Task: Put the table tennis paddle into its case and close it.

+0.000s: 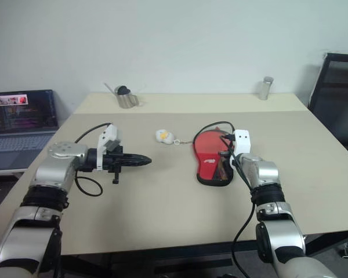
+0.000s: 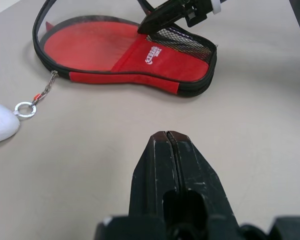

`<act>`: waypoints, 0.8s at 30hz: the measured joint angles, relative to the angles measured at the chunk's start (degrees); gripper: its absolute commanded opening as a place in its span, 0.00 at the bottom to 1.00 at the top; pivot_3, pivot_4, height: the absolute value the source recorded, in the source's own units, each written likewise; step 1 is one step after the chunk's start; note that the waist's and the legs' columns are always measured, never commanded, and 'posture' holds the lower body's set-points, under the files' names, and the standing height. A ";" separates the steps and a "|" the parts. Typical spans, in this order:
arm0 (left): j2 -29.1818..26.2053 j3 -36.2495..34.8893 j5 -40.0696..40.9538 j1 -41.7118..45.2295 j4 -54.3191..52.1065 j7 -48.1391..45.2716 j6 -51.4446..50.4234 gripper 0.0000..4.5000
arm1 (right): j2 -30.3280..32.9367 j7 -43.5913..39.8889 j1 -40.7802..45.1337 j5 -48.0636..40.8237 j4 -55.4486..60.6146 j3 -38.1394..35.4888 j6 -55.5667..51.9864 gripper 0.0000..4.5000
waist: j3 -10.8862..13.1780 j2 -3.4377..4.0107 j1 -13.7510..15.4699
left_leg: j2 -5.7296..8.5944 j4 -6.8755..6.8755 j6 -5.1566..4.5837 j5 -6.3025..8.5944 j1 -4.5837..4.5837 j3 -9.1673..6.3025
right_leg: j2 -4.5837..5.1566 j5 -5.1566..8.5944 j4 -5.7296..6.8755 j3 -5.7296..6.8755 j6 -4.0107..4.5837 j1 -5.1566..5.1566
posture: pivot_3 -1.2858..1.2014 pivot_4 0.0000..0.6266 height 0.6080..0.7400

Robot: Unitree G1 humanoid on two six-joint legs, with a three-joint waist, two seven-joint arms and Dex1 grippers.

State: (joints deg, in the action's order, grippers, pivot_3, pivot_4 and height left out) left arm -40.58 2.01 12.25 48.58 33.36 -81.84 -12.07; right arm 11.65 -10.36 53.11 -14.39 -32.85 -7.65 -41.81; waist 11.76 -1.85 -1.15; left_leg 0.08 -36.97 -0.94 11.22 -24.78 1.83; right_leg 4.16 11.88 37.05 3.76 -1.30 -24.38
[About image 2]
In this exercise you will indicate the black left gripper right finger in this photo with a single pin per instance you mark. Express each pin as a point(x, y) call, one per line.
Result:
point(197, 175)

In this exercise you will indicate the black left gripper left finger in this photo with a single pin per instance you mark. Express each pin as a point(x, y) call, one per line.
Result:
point(152, 175)

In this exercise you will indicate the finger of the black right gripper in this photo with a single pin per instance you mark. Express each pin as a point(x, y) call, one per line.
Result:
point(168, 5)
point(160, 20)

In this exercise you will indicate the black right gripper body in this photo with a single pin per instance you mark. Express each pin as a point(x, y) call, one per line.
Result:
point(197, 12)

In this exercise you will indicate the red black paddle case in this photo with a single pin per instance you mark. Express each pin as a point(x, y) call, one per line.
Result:
point(165, 67)

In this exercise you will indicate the red table tennis paddle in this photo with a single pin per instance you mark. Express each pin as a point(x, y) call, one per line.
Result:
point(85, 47)

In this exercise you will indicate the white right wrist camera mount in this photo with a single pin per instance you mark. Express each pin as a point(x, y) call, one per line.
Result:
point(216, 6)

